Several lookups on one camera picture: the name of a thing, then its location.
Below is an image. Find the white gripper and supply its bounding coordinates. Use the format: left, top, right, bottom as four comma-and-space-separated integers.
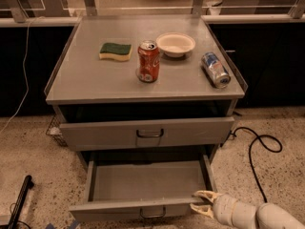
190, 190, 258, 229

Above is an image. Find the grey drawer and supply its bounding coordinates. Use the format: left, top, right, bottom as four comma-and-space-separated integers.
70, 155, 216, 221
60, 117, 234, 151

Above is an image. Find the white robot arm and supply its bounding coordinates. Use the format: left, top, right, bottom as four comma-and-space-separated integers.
190, 191, 305, 229

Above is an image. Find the grey top drawer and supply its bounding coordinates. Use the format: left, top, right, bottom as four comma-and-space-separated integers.
60, 117, 234, 151

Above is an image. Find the grey drawer cabinet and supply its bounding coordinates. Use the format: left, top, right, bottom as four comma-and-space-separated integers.
47, 15, 247, 161

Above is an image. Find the blue silver soda can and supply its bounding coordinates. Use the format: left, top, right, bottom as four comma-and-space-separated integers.
201, 52, 231, 89

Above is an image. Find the blue tape on floor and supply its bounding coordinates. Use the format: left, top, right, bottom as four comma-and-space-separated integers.
45, 219, 80, 229

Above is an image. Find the red soda can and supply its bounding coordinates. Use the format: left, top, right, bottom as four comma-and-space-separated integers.
137, 40, 160, 83

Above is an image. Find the white bowl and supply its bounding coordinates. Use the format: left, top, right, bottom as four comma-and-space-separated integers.
156, 32, 195, 58

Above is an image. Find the black bar on floor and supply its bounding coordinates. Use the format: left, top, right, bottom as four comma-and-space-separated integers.
7, 175, 34, 229

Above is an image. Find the green yellow sponge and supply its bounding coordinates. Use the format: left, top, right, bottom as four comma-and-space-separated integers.
99, 42, 132, 61

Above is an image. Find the wire basket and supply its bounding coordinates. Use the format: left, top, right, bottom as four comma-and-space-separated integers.
46, 115, 68, 147

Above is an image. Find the white cable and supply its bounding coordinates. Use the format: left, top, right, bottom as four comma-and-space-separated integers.
0, 16, 39, 135

